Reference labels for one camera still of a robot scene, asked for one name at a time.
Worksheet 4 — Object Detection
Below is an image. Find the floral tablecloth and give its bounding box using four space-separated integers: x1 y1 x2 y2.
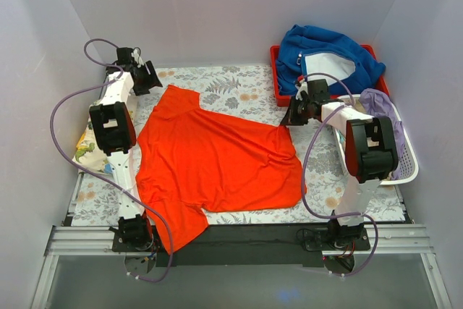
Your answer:
70 65 406 226

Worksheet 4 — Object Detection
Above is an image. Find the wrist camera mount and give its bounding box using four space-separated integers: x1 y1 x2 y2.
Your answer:
295 75 308 101
132 47 144 68

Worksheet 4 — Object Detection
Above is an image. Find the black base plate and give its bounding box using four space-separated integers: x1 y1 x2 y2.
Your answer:
110 221 373 267

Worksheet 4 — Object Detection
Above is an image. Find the aluminium frame rail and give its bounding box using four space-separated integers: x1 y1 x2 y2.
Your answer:
31 224 451 308

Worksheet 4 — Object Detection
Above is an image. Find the red plastic tray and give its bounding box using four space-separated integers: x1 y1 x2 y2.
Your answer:
269 44 391 108

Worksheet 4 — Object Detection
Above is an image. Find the orange t shirt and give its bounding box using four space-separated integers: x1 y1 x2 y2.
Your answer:
136 85 303 253

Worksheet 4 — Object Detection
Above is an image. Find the dinosaur print folded cloth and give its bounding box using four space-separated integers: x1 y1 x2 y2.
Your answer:
71 101 138 176

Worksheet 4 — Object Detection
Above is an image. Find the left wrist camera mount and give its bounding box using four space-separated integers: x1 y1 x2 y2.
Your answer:
132 47 144 68

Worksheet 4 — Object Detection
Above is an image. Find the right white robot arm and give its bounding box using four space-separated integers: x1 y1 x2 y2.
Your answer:
281 74 399 250

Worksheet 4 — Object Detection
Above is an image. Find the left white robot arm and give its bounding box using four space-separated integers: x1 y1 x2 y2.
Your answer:
89 47 162 251

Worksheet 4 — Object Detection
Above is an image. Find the blue zip jacket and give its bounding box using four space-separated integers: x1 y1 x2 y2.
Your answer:
275 25 386 96

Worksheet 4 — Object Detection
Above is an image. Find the white laundry basket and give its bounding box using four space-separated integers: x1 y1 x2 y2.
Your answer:
331 93 420 187

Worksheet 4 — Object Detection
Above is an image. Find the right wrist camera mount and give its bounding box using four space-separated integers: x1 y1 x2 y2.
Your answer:
295 75 308 101

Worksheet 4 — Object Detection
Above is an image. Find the purple garment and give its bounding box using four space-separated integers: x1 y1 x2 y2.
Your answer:
359 88 406 160

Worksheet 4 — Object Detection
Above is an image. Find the beige garment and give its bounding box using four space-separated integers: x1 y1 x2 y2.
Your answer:
353 99 373 119

